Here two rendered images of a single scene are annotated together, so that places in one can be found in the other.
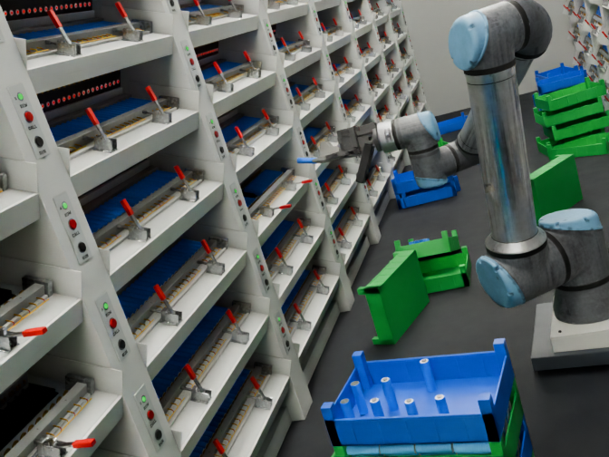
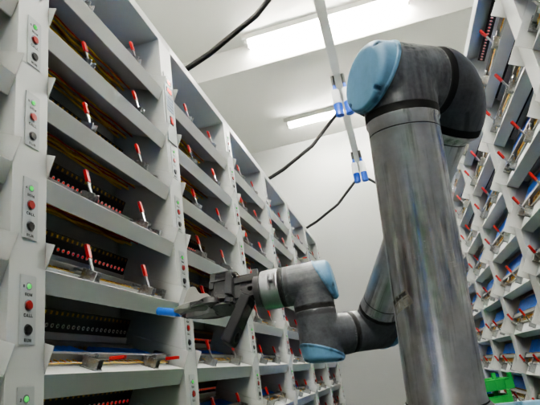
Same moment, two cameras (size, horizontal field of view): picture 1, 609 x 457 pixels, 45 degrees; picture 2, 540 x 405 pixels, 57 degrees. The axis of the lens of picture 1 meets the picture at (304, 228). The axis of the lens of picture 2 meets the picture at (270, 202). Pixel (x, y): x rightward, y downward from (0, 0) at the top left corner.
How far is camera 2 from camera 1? 1.15 m
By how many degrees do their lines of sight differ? 36
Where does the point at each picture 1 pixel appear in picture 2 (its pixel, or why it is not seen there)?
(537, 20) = (468, 65)
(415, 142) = (304, 292)
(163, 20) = (11, 59)
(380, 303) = not seen: outside the picture
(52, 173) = not seen: outside the picture
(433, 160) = (326, 321)
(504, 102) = (425, 153)
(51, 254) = not seen: outside the picture
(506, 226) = (432, 374)
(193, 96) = (12, 143)
